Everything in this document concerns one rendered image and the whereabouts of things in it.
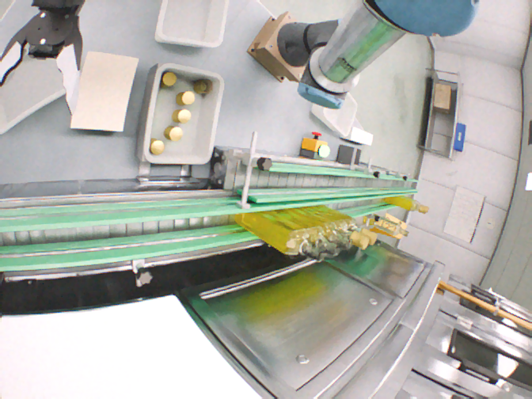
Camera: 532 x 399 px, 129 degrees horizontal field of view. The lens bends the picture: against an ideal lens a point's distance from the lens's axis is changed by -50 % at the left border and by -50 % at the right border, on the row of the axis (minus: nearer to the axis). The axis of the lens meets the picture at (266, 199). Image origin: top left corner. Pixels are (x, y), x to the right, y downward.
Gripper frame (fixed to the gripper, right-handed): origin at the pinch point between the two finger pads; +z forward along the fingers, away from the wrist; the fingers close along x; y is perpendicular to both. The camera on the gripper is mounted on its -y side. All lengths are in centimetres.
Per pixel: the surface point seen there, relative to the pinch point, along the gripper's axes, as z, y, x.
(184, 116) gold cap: -4.6, 22.4, -31.9
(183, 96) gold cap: -9.0, 22.1, -30.2
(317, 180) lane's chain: 5, 18, -80
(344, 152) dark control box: -9, 27, -109
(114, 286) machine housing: 35.4, 17.2, -17.2
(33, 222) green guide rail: 16.8, 8.1, -0.7
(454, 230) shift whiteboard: 53, -17, -647
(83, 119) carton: -0.5, 20.7, -8.2
